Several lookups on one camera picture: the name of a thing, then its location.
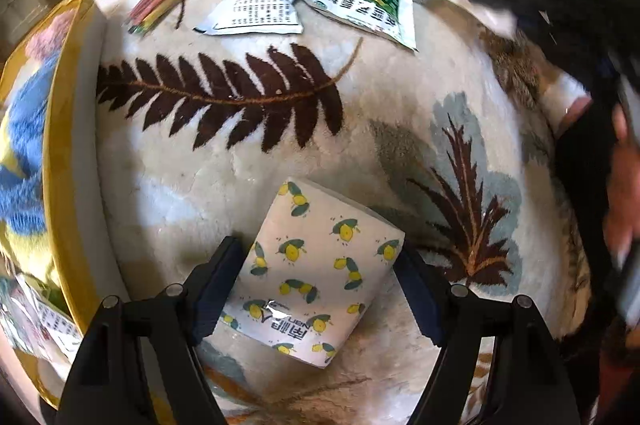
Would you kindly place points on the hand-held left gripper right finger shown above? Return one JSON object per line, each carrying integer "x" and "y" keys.
{"x": 420, "y": 295}

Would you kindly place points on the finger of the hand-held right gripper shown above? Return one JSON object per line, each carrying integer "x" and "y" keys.
{"x": 530, "y": 20}

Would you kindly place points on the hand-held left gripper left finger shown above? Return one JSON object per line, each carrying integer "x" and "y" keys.
{"x": 215, "y": 285}

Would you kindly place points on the lemon-print tissue pack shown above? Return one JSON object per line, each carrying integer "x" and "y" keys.
{"x": 310, "y": 265}

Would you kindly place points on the green and white packet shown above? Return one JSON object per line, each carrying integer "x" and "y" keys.
{"x": 370, "y": 5}

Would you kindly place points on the yellow-edged cardboard box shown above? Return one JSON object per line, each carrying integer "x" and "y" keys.
{"x": 52, "y": 205}

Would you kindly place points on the large blue towel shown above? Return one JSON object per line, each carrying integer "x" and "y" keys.
{"x": 25, "y": 145}

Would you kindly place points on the white text-printed packet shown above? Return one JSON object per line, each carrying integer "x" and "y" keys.
{"x": 255, "y": 5}

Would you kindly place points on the clear bag of coloured pens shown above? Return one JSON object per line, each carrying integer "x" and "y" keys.
{"x": 155, "y": 5}

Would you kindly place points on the pink fuzzy sock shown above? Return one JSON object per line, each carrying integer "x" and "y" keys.
{"x": 47, "y": 40}

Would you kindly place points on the person's right hand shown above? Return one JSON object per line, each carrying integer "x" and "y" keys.
{"x": 617, "y": 225}

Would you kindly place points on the leaf-print plush blanket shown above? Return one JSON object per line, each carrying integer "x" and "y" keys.
{"x": 250, "y": 165}

